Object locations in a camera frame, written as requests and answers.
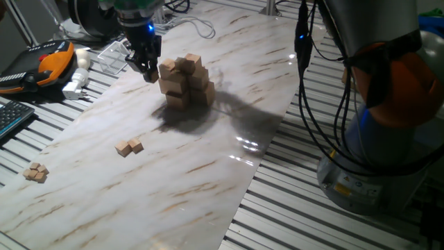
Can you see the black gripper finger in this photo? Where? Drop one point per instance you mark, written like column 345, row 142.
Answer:
column 137, row 62
column 156, row 64

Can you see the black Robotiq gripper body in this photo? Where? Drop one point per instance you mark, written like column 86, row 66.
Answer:
column 142, row 38

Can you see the medium wooden cube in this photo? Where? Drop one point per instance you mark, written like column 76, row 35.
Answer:
column 152, row 77
column 123, row 148
column 136, row 146
column 179, row 63
column 189, row 67

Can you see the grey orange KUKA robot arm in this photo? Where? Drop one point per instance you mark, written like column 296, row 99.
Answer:
column 381, row 21

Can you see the large wooden cube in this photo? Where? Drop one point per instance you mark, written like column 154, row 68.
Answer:
column 177, row 102
column 195, row 58
column 166, row 67
column 200, row 79
column 204, row 96
column 162, row 87
column 177, row 85

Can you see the clear plastic box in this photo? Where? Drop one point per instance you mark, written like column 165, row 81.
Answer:
column 111, row 57

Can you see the white egg-shaped object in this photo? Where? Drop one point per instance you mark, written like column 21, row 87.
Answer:
column 83, row 59

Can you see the black filament spool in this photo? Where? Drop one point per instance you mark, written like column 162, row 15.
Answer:
column 90, row 17

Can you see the white power adapter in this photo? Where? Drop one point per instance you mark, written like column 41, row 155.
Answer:
column 74, row 85

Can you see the orange black teach pendant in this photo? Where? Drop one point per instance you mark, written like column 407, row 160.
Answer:
column 52, row 64

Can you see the thin grey stand leg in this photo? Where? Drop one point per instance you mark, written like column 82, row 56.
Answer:
column 52, row 17

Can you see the thick grey stand leg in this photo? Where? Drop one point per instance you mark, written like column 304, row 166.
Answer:
column 21, row 22

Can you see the white marble pattern mat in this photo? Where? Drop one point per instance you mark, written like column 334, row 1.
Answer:
column 173, row 194

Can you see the black computer keyboard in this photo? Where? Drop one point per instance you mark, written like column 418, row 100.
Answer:
column 14, row 116

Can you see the small wooden cube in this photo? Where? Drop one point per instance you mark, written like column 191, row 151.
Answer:
column 34, row 165
column 33, row 173
column 27, row 173
column 43, row 169
column 40, row 177

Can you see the blue bag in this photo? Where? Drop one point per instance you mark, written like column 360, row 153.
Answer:
column 431, row 26

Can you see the green fabric item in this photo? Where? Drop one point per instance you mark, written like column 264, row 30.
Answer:
column 433, row 12

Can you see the silver metal post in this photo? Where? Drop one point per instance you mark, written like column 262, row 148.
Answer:
column 270, row 7

